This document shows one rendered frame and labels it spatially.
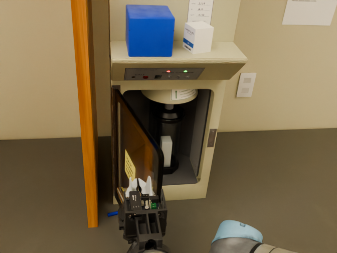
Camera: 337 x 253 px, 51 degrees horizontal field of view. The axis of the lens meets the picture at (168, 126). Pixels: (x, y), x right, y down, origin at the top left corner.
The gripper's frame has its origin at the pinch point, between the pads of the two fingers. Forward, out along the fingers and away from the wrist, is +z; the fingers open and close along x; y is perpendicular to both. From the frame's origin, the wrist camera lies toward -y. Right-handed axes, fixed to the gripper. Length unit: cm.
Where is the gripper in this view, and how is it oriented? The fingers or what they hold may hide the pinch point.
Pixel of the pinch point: (138, 186)
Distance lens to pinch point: 75.3
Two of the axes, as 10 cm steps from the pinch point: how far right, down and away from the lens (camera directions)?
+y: 0.7, -8.3, -5.5
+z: -1.6, -5.5, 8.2
